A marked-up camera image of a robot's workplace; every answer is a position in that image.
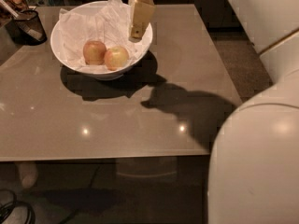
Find black mesh pen holder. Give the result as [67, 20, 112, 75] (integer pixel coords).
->
[13, 10, 47, 46]

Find red-yellow apple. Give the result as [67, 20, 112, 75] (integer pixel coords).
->
[105, 46, 129, 71]
[83, 40, 107, 65]

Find white crumpled paper liner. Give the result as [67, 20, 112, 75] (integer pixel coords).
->
[58, 0, 139, 74]

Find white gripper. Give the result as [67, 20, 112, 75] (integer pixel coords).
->
[128, 0, 155, 40]

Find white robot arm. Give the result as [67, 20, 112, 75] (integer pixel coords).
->
[206, 0, 299, 224]

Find white table leg foot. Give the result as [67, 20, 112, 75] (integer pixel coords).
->
[16, 161, 38, 189]

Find white bowl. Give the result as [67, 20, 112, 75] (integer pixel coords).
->
[50, 1, 153, 80]

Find black cables on floor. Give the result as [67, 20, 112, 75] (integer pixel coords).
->
[0, 189, 36, 224]

